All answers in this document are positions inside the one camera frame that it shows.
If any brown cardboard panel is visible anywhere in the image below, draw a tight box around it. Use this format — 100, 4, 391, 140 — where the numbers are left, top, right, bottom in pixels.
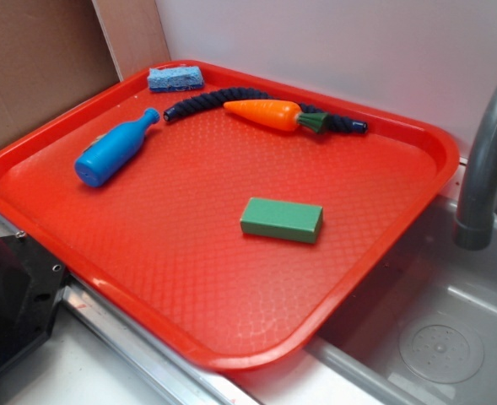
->
0, 1, 170, 149

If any red plastic tray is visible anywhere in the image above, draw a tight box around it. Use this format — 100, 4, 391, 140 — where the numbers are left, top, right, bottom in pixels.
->
0, 63, 459, 370

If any grey plastic sink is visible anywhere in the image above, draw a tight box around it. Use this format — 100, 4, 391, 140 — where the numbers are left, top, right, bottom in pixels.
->
226, 202, 497, 405

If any blue plastic bottle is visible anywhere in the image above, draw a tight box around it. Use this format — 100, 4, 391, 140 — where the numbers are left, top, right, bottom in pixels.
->
74, 108, 160, 187

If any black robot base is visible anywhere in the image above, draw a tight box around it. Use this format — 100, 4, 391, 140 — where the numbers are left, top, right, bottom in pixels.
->
0, 235, 67, 375

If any grey faucet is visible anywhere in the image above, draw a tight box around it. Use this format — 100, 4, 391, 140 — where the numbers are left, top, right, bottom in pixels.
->
453, 88, 497, 251

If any dark blue rope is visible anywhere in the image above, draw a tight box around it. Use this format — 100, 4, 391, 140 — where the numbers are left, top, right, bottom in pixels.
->
163, 86, 370, 137

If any orange toy carrot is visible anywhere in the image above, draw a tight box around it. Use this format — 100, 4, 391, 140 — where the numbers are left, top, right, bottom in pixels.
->
223, 99, 330, 134

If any blue sponge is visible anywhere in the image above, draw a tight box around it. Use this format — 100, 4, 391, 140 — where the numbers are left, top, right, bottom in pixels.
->
147, 66, 205, 92

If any green wooden block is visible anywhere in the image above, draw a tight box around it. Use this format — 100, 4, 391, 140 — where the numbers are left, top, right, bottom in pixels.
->
240, 197, 323, 244

